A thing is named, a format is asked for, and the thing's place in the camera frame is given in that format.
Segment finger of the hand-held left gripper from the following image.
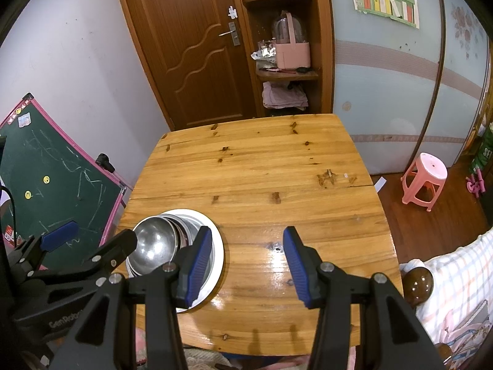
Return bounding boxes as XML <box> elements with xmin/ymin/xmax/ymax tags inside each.
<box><xmin>27</xmin><ymin>228</ymin><xmax>138</xmax><ymax>305</ymax></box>
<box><xmin>6</xmin><ymin>220</ymin><xmax>79</xmax><ymax>274</ymax></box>

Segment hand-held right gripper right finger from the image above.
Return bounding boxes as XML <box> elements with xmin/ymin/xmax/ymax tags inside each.
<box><xmin>283</xmin><ymin>225</ymin><xmax>443</xmax><ymax>370</ymax></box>

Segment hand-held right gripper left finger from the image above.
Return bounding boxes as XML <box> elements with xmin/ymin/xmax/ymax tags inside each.
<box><xmin>48</xmin><ymin>225</ymin><xmax>214</xmax><ymax>370</ymax></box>

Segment white plate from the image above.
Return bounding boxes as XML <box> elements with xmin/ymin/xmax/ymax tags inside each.
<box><xmin>125</xmin><ymin>209</ymin><xmax>225</xmax><ymax>314</ymax></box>

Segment small steel bowl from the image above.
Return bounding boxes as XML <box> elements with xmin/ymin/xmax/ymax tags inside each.
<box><xmin>132</xmin><ymin>217</ymin><xmax>185</xmax><ymax>272</ymax></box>

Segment large steel bowl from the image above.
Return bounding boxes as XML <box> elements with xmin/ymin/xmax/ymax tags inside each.
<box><xmin>126</xmin><ymin>213</ymin><xmax>216</xmax><ymax>291</ymax></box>

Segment black chalkboard clamp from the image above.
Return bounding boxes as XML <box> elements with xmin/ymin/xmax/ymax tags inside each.
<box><xmin>96</xmin><ymin>153</ymin><xmax>116</xmax><ymax>173</ymax></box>

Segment pink plastic stool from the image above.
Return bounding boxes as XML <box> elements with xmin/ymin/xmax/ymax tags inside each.
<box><xmin>401</xmin><ymin>153</ymin><xmax>448</xmax><ymax>212</ymax></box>

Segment chair with checked cloth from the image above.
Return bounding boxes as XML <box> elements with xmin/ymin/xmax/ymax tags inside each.
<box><xmin>398</xmin><ymin>227</ymin><xmax>493</xmax><ymax>370</ymax></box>

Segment folded pink cloth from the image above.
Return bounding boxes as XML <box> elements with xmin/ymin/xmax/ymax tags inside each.
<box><xmin>263</xmin><ymin>82</ymin><xmax>309</xmax><ymax>109</ymax></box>

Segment pale blue sliding wardrobe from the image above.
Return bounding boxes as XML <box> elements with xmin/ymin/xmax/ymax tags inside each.
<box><xmin>327</xmin><ymin>0</ymin><xmax>493</xmax><ymax>176</ymax></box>

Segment pink toy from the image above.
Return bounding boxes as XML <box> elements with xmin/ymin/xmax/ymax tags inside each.
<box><xmin>465</xmin><ymin>173</ymin><xmax>488</xmax><ymax>199</ymax></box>

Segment green bag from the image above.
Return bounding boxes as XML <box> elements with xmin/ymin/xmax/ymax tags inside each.
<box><xmin>468</xmin><ymin>123</ymin><xmax>493</xmax><ymax>178</ymax></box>

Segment silver foil packets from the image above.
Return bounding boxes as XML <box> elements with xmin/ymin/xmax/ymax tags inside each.
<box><xmin>251</xmin><ymin>40</ymin><xmax>276</xmax><ymax>61</ymax></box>

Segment wooden corner shelf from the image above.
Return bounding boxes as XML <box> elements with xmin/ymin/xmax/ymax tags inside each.
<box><xmin>235</xmin><ymin>0</ymin><xmax>334</xmax><ymax>118</ymax></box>

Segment brown wooden door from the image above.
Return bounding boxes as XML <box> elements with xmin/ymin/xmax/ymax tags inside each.
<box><xmin>113</xmin><ymin>0</ymin><xmax>257</xmax><ymax>130</ymax></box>

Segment green chalkboard pink frame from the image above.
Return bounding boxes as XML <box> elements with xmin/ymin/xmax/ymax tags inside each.
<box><xmin>0</xmin><ymin>93</ymin><xmax>133</xmax><ymax>270</ymax></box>

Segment brown wooden chair post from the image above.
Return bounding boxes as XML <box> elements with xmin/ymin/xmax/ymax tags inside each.
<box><xmin>402</xmin><ymin>267</ymin><xmax>434</xmax><ymax>309</ymax></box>

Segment pink basket with handle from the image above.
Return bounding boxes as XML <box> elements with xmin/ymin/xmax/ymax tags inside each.
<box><xmin>271</xmin><ymin>12</ymin><xmax>312</xmax><ymax>68</ymax></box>

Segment metal door handle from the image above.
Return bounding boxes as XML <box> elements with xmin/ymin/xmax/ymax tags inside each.
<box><xmin>219</xmin><ymin>22</ymin><xmax>240</xmax><ymax>46</ymax></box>

